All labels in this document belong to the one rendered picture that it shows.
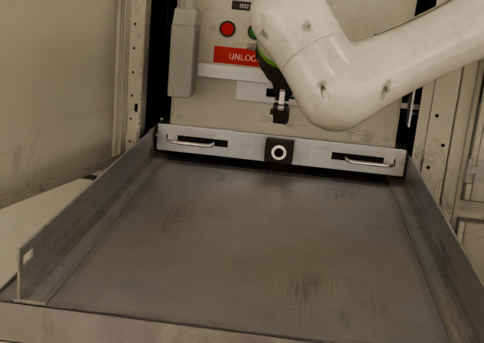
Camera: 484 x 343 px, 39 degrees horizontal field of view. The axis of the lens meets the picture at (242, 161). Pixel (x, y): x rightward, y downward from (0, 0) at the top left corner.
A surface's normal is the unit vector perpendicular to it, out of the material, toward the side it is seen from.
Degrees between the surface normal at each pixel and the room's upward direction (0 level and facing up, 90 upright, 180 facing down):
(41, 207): 90
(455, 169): 90
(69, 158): 90
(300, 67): 86
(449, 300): 0
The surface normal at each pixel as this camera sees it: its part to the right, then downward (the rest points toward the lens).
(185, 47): -0.10, 0.26
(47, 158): 0.92, 0.18
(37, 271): 0.99, 0.11
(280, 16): -0.38, 0.07
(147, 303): 0.09, -0.96
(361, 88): 0.39, 0.04
